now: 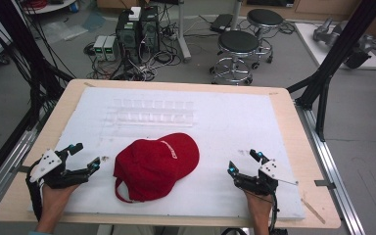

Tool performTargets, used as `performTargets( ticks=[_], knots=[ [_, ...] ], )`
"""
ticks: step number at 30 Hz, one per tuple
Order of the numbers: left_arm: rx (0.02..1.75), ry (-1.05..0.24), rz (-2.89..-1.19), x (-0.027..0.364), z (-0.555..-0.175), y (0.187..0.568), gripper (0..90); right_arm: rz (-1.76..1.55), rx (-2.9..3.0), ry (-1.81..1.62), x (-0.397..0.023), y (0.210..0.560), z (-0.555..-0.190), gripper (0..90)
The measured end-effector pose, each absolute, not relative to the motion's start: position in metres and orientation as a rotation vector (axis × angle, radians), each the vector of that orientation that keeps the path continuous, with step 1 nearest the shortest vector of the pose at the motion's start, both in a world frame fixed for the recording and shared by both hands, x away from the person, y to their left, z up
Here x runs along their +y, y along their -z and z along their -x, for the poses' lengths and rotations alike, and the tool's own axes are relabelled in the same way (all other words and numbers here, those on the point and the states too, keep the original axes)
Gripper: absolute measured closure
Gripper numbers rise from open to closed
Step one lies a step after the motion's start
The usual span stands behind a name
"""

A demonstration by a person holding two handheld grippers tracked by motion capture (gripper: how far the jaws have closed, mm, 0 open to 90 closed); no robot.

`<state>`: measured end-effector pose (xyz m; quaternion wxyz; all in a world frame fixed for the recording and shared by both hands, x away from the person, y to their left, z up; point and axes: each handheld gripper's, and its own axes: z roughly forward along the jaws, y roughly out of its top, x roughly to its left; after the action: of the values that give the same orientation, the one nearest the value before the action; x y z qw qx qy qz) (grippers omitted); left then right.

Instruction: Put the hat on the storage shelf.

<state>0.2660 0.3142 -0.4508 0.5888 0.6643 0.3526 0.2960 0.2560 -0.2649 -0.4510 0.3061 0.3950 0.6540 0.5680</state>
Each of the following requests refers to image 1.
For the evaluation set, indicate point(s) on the person's right hand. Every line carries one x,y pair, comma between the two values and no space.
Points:
258,204

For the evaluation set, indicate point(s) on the thin wooden stick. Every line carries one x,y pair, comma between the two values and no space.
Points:
313,211

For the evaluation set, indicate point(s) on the aluminium rail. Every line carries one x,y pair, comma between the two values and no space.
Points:
333,176
3,173

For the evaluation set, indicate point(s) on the flat black case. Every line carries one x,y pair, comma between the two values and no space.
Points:
221,23

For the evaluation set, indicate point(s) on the black computer tower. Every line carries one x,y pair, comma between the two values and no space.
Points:
150,29
127,36

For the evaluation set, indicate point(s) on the red baseball cap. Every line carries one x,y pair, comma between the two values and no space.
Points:
153,163

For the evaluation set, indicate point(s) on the clear plastic compartment tray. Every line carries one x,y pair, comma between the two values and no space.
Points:
150,116

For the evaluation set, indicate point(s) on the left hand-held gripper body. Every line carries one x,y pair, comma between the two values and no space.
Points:
57,176

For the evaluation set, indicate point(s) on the grey desk leg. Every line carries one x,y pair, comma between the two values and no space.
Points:
183,36

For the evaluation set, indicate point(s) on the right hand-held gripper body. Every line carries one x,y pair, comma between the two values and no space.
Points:
261,182

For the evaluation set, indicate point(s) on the grey power supply unit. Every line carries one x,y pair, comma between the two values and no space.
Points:
111,48
99,47

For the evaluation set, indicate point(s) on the black round stool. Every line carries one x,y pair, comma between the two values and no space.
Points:
238,42
265,17

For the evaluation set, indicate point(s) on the person's left hand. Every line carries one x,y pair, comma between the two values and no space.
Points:
57,200

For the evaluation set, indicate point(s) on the white box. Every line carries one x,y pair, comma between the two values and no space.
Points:
135,13

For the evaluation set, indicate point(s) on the grey tape strip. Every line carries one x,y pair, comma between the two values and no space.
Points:
324,184

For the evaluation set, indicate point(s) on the white floor board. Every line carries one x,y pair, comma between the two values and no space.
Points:
310,42

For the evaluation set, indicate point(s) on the black metal frame post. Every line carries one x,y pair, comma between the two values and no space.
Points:
29,49
336,55

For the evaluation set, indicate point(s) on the white foam mat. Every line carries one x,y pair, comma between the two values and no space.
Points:
225,130

